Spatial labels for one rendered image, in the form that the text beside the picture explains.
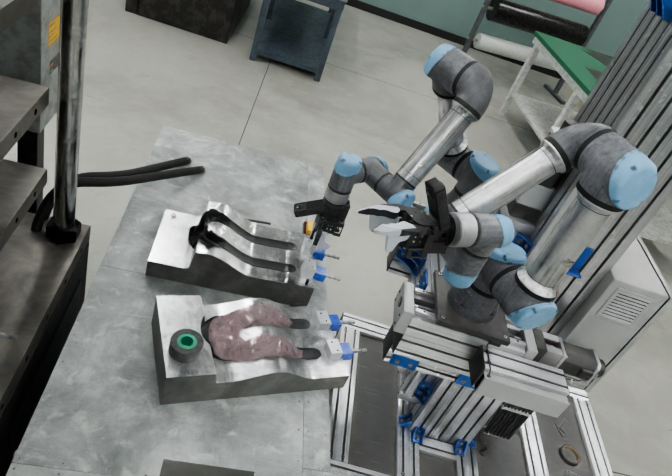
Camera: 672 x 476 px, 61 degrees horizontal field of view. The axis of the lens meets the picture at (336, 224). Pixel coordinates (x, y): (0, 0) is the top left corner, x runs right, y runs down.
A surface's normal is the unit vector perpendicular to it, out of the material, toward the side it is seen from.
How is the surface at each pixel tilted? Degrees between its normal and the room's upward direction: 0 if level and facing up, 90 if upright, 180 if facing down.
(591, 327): 90
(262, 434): 0
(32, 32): 90
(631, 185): 82
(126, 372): 0
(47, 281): 0
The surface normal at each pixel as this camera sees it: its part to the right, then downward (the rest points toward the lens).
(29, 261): 0.31, -0.76
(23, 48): 0.03, 0.61
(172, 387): 0.31, 0.65
